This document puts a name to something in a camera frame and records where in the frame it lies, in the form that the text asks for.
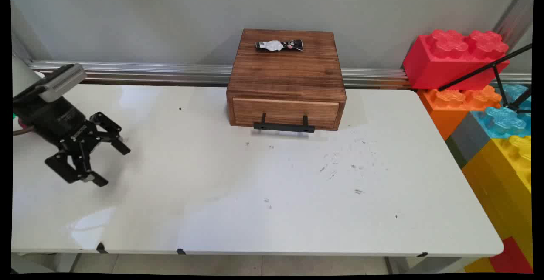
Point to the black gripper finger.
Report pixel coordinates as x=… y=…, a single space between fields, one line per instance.
x=111 y=130
x=74 y=165

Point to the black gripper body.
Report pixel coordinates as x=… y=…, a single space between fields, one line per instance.
x=57 y=120

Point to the brown wooden drawer box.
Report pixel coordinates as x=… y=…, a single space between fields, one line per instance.
x=287 y=69

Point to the black white crumpled packet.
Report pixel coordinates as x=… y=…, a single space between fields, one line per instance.
x=278 y=45

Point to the large orange toy brick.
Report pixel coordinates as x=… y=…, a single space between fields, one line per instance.
x=446 y=106

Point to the large red toy brick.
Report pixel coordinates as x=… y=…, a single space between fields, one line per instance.
x=450 y=59

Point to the large grey toy brick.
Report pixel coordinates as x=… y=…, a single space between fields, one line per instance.
x=467 y=137

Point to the black tripod stand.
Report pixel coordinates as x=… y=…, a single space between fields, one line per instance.
x=497 y=74

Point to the large yellow toy brick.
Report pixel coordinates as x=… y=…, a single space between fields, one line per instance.
x=501 y=178

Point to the large blue toy brick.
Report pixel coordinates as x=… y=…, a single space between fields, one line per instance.
x=505 y=120

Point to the small red toy brick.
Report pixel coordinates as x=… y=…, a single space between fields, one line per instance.
x=512 y=258

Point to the aluminium wall rail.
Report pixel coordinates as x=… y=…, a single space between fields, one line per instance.
x=161 y=74

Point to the grey table leg frame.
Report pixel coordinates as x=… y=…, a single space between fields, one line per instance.
x=425 y=265

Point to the aluminium corner post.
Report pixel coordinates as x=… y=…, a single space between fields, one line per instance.
x=516 y=14

